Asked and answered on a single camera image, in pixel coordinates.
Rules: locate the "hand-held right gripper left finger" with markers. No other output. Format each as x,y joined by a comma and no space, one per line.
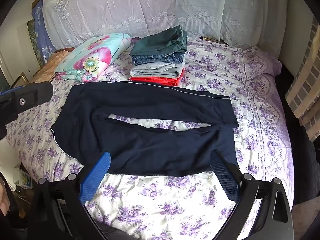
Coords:
96,177

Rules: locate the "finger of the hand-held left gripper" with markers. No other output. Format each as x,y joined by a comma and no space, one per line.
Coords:
30,97

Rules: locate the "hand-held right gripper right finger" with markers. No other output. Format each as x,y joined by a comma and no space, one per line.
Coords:
225,177

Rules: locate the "navy blue pants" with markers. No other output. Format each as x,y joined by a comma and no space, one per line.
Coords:
150,145

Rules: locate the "folded red pants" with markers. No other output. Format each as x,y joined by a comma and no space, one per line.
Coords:
162,81

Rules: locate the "folded green pants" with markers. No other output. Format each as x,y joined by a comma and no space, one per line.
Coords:
162,42

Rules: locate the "brown padded cushion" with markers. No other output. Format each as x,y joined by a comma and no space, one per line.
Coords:
50,66

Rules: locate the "blue patterned pillow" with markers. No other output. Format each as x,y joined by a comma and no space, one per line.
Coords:
41,35

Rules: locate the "folded teal pink floral quilt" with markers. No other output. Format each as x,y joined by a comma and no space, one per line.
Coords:
92,55

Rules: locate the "purple floral bed sheet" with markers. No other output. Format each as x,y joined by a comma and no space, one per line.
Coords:
250,92

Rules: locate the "folded blue jeans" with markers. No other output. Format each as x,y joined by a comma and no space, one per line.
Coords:
160,58

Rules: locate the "white lace cover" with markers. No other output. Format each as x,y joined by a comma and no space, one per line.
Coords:
162,5

